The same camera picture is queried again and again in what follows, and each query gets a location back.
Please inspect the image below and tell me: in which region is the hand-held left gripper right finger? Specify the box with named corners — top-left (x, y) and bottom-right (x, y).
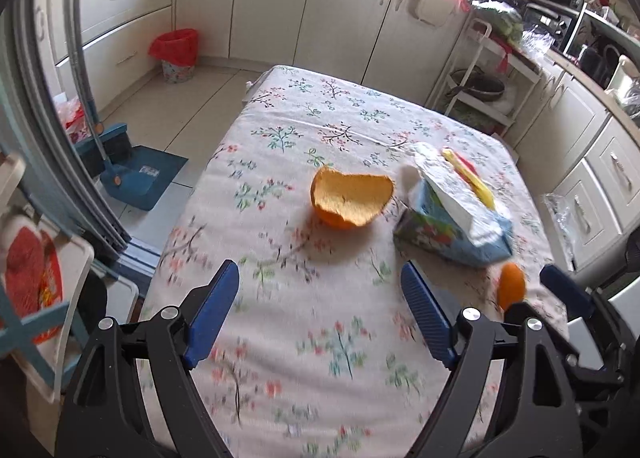
top-left (400, 259), bottom-right (586, 458)

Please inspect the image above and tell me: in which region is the black pot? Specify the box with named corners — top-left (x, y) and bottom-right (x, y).
top-left (580, 45), bottom-right (608, 81)

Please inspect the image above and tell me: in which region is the red plastic bag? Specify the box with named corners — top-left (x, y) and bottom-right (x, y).
top-left (54, 98), bottom-right (87, 143)

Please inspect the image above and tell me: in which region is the white kettle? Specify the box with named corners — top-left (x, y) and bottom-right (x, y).
top-left (607, 55), bottom-right (640, 98)

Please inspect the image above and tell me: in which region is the white panelled base cabinet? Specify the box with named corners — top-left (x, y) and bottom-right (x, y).
top-left (502, 58), bottom-right (640, 273)

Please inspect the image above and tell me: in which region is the blue long-handled broom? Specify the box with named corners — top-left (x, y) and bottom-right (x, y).
top-left (62, 0), bottom-right (135, 183)

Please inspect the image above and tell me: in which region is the white kitchen trolley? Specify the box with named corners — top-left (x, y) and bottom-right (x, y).
top-left (440, 18), bottom-right (543, 139)

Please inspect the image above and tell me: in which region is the red patterned slipper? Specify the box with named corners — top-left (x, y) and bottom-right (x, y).
top-left (0, 225), bottom-right (66, 346)

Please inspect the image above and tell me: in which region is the floral tablecloth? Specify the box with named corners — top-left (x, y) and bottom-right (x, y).
top-left (135, 65), bottom-right (576, 458)

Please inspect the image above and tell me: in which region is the yellow snack packet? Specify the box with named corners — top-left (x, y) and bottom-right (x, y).
top-left (441, 148), bottom-right (497, 211)

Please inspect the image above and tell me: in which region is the crinkled plastic bag on drawer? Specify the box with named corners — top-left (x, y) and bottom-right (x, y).
top-left (542, 192), bottom-right (583, 269)

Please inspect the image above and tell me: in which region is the red-lined trash bin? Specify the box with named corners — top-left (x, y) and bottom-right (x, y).
top-left (148, 28), bottom-right (199, 85)

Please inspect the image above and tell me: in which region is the white drawer base cabinet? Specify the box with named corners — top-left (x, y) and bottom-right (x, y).
top-left (32, 0), bottom-right (178, 113)

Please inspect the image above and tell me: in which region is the bag of green vegetables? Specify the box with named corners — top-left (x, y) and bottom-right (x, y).
top-left (472, 2), bottom-right (526, 46)

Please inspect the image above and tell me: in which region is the white chair with red item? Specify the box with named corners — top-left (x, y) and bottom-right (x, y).
top-left (0, 153), bottom-right (141, 404)

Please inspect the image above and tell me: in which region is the white door base cabinet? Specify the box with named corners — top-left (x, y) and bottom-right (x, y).
top-left (175, 0), bottom-right (471, 108)

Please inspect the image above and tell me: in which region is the blue tissue pack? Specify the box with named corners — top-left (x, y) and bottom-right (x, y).
top-left (392, 142), bottom-right (515, 269)

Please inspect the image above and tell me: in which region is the black toaster oven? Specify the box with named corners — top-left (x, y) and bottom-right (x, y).
top-left (522, 2), bottom-right (581, 46)

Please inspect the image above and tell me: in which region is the white counter shelf rack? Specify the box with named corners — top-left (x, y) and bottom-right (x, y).
top-left (565, 0), bottom-right (640, 68)

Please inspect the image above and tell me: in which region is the small orange peel piece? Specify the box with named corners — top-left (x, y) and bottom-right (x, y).
top-left (496, 262), bottom-right (527, 313)

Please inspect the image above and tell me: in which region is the cup-shaped orange peel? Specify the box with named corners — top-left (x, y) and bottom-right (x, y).
top-left (309, 165), bottom-right (396, 229)

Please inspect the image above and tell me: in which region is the white hanging bag red trim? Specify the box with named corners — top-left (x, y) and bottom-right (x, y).
top-left (406, 0), bottom-right (473, 28)

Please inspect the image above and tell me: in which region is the clear plastic bag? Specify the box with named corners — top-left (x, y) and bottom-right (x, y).
top-left (520, 22), bottom-right (558, 61)

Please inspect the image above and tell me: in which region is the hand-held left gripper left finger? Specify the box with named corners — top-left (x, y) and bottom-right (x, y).
top-left (55, 259), bottom-right (241, 458)

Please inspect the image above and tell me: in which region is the dark wok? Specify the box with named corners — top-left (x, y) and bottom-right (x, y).
top-left (446, 66), bottom-right (507, 101)

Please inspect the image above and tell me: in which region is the grey sliding door frame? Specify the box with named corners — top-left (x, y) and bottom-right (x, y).
top-left (0, 0), bottom-right (166, 283)

